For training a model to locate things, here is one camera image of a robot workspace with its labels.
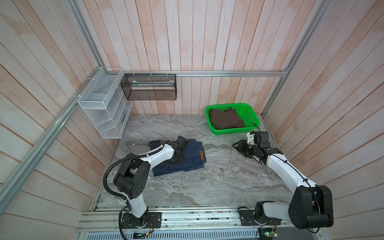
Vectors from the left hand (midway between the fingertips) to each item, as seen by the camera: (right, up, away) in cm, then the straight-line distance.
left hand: (176, 165), depth 90 cm
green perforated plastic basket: (+53, +36, +27) cm, 70 cm away
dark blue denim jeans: (+12, +4, +3) cm, 13 cm away
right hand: (+35, +12, -3) cm, 37 cm away
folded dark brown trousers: (+39, +30, +21) cm, 54 cm away
